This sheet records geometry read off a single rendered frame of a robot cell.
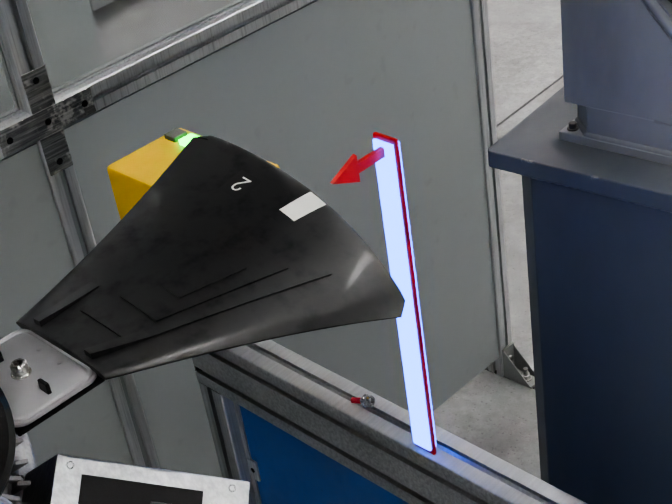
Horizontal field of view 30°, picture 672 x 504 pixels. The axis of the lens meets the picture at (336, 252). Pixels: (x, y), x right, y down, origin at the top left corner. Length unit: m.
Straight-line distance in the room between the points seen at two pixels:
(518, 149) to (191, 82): 0.59
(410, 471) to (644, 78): 0.45
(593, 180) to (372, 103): 0.82
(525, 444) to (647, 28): 1.34
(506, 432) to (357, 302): 1.64
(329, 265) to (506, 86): 2.89
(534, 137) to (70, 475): 0.67
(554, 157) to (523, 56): 2.61
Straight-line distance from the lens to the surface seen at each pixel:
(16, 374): 0.83
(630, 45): 1.28
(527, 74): 3.82
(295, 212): 0.92
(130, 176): 1.27
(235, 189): 0.94
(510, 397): 2.57
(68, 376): 0.82
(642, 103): 1.30
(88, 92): 1.67
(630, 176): 1.29
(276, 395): 1.32
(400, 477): 1.23
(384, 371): 2.30
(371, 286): 0.88
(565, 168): 1.31
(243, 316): 0.84
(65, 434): 1.85
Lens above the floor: 1.66
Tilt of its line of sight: 33 degrees down
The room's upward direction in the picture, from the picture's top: 9 degrees counter-clockwise
